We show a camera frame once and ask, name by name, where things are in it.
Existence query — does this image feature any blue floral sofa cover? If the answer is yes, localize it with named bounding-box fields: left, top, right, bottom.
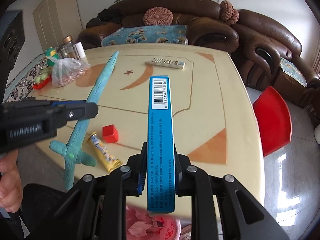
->
left=101, top=25, right=188, bottom=47

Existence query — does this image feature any pink round knitted cushion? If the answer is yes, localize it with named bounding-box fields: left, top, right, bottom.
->
left=143, top=7, right=174, bottom=26
left=219, top=0, right=239, bottom=25

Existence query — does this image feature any teal armchair seat cover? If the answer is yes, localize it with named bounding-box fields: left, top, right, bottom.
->
left=279, top=56, right=308, bottom=88

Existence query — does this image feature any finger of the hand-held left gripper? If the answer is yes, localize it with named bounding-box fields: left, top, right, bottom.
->
left=51, top=102, right=99, bottom=128

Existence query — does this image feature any small red box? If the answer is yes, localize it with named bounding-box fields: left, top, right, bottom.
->
left=102, top=124, right=119, bottom=143

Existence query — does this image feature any white plastic bottle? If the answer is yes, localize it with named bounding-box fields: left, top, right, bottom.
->
left=75, top=42, right=86, bottom=58

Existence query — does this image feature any white remote control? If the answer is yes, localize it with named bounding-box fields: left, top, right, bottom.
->
left=145, top=57, right=186, bottom=70

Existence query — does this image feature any teal toy sword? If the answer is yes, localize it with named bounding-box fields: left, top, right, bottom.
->
left=49, top=51, right=120, bottom=190

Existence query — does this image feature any red plastic stool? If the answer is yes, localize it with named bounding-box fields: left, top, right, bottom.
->
left=253, top=86, right=292, bottom=157

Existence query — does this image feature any cream wardrobe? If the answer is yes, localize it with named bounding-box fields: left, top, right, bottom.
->
left=33, top=0, right=83, bottom=53

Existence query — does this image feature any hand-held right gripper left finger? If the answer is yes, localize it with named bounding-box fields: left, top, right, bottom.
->
left=54, top=142, right=148, bottom=240

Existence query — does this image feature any glass jar with gold lid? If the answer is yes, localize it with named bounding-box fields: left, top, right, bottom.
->
left=62, top=36, right=78, bottom=59

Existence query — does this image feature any gold snack wrapper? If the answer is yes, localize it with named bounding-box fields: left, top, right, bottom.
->
left=86, top=132, right=123, bottom=173

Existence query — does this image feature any brown leather sofa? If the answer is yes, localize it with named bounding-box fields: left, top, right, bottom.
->
left=79, top=0, right=239, bottom=53

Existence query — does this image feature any blue medicine box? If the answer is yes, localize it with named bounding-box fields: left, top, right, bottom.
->
left=147, top=76, right=175, bottom=214

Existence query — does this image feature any clear bag of peanuts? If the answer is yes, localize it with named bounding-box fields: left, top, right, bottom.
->
left=47, top=56, right=91, bottom=88

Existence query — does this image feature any dark clothes pile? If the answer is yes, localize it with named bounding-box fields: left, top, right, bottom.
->
left=86, top=8, right=123, bottom=28

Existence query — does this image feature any person's left hand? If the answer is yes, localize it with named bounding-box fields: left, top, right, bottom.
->
left=0, top=150, right=23, bottom=213

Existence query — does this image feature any red plastic tray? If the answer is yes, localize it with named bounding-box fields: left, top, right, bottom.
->
left=32, top=76, right=53, bottom=90

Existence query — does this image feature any green toy bottle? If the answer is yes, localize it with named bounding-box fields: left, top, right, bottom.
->
left=44, top=47, right=60, bottom=65

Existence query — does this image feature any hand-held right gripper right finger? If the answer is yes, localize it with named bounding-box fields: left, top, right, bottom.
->
left=174, top=152, right=290, bottom=240

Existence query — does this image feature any brown leather armchair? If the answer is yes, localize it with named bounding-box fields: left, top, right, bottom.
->
left=230, top=9, right=320, bottom=108

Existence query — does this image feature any pink plastic trash bin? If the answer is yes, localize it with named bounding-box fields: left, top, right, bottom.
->
left=125, top=205, right=193, bottom=240

